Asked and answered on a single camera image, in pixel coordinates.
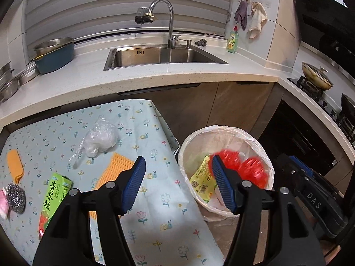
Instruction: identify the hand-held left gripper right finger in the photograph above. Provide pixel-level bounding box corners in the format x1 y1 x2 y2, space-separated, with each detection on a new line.
209 155 326 266

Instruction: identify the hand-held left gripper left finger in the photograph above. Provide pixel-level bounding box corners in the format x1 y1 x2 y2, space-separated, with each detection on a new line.
33 156 146 266

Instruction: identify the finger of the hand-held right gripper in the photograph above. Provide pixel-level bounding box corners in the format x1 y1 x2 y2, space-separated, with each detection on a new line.
274 154 315 197

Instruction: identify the green yellow snack packet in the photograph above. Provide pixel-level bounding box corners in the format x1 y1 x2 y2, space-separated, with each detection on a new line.
190 155 220 203

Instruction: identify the orange waffle dish cloth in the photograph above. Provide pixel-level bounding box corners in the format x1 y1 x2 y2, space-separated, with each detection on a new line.
89 152 134 220

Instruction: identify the red plastic bag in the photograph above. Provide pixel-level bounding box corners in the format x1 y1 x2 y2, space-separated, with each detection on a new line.
218 150 270 189

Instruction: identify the white lined waste bin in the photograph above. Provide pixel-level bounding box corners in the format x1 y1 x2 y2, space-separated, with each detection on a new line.
177 125 275 222

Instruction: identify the clear plastic bag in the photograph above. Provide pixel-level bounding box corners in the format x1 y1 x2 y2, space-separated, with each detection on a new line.
68 116 118 169

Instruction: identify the green drink carton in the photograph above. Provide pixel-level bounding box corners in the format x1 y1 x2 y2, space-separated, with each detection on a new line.
37 173 73 240

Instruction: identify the black built-in oven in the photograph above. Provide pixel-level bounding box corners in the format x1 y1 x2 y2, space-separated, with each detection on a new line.
266 100 347 174

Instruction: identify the floral light blue tablecloth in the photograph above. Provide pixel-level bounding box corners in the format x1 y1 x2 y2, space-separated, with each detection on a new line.
0 99 225 266

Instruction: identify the gas stove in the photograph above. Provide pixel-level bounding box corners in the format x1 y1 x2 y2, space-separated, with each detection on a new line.
288 76 355 142

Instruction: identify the black pan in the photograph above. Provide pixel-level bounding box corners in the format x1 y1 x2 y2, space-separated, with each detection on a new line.
341 94 355 118

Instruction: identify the wooden base cabinet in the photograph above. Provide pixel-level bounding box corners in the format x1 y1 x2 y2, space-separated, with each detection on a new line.
122 82 280 156

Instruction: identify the wok with glass lid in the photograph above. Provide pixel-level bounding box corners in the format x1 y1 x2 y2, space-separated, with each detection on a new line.
302 62 333 90

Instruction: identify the steel wool scrubber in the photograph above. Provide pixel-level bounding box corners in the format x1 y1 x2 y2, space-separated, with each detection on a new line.
6 183 26 214

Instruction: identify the small orange cloth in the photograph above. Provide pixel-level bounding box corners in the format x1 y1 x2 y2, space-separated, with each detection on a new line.
7 150 25 185

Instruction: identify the stainless steel sink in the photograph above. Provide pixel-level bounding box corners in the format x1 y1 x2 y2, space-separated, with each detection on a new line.
103 46 229 71

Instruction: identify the pink white bag roll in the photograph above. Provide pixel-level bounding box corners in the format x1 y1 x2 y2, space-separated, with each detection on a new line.
0 187 12 219

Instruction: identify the green dish soap bottle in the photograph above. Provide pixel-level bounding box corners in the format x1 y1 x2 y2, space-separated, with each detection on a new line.
226 26 239 53

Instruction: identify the blue plastic basin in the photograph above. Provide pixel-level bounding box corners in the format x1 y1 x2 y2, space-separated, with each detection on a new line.
34 43 75 74

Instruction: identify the black range hood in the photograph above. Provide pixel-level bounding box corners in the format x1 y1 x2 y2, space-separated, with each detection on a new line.
293 0 355 61

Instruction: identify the flat steel pan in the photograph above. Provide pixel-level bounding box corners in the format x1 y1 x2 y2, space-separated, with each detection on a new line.
18 61 41 85

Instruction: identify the beige hanging cloth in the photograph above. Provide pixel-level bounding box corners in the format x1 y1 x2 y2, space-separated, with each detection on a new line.
247 2 268 39

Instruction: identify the steel basin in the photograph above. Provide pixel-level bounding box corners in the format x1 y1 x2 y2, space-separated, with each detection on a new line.
34 37 75 57

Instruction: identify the grey hanging cloth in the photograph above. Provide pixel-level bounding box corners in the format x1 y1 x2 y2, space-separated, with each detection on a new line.
235 0 248 31

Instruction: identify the chrome kitchen faucet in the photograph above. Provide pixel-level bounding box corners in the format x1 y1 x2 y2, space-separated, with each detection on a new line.
135 0 181 49

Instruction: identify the striped window blind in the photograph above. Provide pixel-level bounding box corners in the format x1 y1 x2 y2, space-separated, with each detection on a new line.
24 0 232 59

